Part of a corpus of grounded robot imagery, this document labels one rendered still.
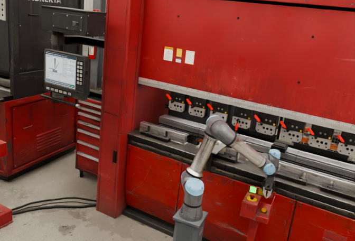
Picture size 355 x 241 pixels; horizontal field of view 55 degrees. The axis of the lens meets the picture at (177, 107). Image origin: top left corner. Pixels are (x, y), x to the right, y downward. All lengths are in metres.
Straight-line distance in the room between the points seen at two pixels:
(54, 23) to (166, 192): 1.74
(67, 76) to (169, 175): 1.23
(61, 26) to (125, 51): 0.55
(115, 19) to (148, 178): 1.46
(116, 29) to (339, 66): 1.78
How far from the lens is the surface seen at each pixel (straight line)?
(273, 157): 2.39
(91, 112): 3.87
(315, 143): 2.71
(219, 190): 2.95
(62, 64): 2.98
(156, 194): 3.28
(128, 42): 3.00
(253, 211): 2.58
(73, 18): 2.90
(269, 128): 2.75
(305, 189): 2.73
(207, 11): 2.84
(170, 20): 2.99
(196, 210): 2.23
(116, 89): 3.10
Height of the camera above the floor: 2.01
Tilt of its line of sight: 16 degrees down
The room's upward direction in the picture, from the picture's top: 6 degrees clockwise
